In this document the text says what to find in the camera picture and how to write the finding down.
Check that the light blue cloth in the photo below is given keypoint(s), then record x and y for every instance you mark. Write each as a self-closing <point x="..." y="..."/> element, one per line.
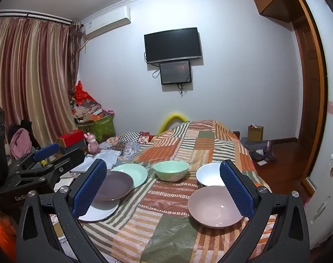
<point x="106" y="157"/>

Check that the red and grey box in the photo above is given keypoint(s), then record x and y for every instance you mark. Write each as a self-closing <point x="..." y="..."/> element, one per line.
<point x="70" y="138"/>

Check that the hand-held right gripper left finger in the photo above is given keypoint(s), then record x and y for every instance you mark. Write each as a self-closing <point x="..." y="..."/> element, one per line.
<point x="89" y="189"/>

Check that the green plate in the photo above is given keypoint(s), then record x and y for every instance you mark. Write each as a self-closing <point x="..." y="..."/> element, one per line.
<point x="136" y="172"/>

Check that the white bowl brown spots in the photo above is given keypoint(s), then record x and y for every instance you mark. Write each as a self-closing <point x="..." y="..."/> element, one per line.
<point x="207" y="174"/>

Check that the orange striped patchwork blanket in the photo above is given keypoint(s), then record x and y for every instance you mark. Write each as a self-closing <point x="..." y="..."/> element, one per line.
<point x="182" y="148"/>

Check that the pink toy figure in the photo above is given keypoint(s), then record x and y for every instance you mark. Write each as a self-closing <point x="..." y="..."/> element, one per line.
<point x="92" y="143"/>

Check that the wooden door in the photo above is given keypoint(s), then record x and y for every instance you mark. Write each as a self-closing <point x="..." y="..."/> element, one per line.
<point x="311" y="101"/>

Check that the striped curtain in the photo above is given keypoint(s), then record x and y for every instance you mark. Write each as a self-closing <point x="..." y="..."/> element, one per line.
<point x="32" y="74"/>

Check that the grey bag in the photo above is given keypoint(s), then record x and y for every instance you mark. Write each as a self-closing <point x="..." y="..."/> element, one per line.
<point x="259" y="149"/>

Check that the black wall television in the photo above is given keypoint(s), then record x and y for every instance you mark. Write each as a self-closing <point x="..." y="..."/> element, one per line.
<point x="172" y="45"/>

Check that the person's left forearm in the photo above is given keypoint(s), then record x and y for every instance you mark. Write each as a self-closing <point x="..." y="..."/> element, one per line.
<point x="5" y="238"/>

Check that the small black monitor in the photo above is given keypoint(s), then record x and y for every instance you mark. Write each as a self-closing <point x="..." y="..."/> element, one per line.
<point x="175" y="72"/>

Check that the curtain rod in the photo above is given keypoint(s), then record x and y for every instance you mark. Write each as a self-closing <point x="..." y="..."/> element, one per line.
<point x="32" y="15"/>

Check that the white air conditioner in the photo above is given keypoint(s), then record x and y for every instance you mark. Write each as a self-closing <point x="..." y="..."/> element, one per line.
<point x="106" y="22"/>

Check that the yellow foam tube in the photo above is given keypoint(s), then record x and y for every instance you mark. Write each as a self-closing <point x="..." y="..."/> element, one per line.
<point x="171" y="116"/>

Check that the green storage box with clutter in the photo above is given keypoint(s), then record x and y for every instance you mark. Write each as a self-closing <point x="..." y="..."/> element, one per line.
<point x="87" y="109"/>

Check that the white paper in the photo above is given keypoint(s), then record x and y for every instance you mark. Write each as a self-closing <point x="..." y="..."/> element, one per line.
<point x="260" y="163"/>

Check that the pink cloth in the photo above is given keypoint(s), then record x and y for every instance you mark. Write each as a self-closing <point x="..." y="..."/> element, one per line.
<point x="20" y="142"/>

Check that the checkered patchwork quilt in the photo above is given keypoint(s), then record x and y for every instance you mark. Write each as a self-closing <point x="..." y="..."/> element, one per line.
<point x="130" y="143"/>

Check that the purple plate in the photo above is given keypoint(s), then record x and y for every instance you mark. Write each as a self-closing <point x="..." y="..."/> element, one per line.
<point x="114" y="185"/>

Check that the cardboard box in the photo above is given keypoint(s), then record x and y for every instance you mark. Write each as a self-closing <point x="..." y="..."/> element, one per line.
<point x="255" y="133"/>

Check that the green bowl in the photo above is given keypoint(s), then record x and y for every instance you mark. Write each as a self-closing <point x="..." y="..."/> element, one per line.
<point x="170" y="169"/>

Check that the brown sheer curtain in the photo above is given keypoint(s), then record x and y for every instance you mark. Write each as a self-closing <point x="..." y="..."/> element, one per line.
<point x="74" y="49"/>

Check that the black bag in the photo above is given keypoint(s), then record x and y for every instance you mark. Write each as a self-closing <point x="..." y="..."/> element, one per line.
<point x="29" y="127"/>

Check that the pink bowl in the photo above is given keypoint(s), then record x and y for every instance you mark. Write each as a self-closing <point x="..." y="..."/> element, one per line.
<point x="210" y="205"/>

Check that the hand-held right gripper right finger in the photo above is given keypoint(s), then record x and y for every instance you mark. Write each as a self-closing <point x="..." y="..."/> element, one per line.
<point x="236" y="189"/>

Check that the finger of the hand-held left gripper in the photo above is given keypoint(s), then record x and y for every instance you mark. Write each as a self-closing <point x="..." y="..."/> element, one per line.
<point x="70" y="159"/>
<point x="47" y="151"/>

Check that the red bag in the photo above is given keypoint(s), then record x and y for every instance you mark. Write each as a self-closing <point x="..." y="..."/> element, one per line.
<point x="81" y="93"/>

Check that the white plate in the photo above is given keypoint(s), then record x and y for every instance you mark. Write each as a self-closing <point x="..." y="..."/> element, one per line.
<point x="103" y="212"/>

